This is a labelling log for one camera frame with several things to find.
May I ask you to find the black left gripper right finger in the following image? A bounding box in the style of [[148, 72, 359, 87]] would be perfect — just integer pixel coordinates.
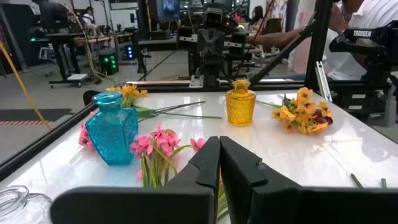
[[219, 136, 398, 224]]

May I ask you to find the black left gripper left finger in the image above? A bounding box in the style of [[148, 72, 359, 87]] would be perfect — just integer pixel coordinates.
[[51, 136, 221, 224]]

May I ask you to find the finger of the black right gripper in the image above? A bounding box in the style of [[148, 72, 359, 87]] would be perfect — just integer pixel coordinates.
[[197, 29, 212, 68], [211, 29, 226, 68]]

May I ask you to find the yellow artificial flower bunch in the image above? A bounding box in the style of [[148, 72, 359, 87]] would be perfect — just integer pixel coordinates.
[[256, 86, 334, 136], [105, 84, 223, 123]]

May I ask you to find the yellow glass vase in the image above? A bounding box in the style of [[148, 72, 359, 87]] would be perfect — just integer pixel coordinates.
[[225, 79, 257, 127]]

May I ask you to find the blue glass vase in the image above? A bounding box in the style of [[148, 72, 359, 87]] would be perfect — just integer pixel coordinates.
[[85, 91, 139, 167]]

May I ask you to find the clear glass vase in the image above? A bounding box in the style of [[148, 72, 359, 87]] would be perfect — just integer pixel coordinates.
[[0, 185, 54, 224]]

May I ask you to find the person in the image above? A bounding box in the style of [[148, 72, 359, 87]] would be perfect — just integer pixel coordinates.
[[247, 0, 398, 81], [81, 6, 96, 30], [249, 5, 266, 35]]

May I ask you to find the dark monitor screen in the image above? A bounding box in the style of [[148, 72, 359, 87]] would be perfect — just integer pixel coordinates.
[[155, 0, 182, 22]]

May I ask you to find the wooden table base board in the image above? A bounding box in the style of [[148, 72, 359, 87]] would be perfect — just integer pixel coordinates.
[[126, 80, 194, 87]]

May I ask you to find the green-lit computer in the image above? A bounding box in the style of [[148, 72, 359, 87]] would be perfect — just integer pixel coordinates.
[[98, 52, 121, 77]]

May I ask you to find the wooden top workbench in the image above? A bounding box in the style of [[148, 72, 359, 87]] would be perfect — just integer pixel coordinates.
[[75, 32, 135, 62]]

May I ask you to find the black rolling desk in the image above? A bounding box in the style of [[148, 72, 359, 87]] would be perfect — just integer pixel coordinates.
[[45, 32, 104, 89]]

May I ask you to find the black mat with striped edge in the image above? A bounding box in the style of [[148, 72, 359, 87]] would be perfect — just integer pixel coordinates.
[[0, 108, 75, 127]]

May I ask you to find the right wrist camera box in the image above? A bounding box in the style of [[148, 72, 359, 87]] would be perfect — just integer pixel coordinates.
[[203, 7, 225, 30]]

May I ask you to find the yellow cable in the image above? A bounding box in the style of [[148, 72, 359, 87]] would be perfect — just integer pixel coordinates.
[[0, 40, 53, 130]]

